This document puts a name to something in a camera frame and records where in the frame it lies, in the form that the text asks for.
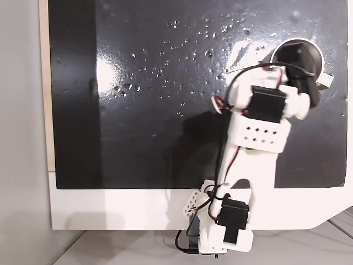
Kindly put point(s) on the black table clamp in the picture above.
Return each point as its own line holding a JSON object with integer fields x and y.
{"x": 194, "y": 229}

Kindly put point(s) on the dark cup with white rim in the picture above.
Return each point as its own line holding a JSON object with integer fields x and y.
{"x": 317, "y": 58}

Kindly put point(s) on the black glossy table mat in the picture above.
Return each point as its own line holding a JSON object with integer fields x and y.
{"x": 154, "y": 124}

